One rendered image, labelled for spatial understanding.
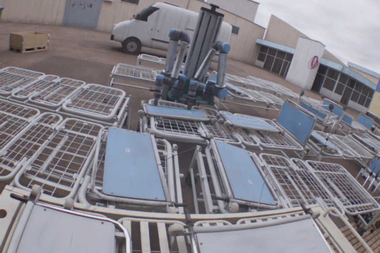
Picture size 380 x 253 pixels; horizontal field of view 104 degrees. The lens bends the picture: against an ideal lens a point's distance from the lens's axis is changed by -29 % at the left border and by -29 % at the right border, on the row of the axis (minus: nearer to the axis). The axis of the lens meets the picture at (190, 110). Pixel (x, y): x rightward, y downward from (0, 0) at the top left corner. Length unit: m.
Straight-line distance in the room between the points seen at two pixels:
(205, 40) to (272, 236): 2.50
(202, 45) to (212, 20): 0.38
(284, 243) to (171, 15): 8.95
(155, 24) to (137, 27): 0.77
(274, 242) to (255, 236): 0.10
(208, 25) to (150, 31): 6.31
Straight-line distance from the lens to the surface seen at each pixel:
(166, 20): 9.20
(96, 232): 0.84
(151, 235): 1.65
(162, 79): 2.32
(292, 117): 3.11
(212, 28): 2.95
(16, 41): 7.31
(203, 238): 0.88
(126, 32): 8.99
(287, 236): 1.10
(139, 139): 1.58
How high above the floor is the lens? 1.36
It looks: 20 degrees down
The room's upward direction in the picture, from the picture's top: 16 degrees clockwise
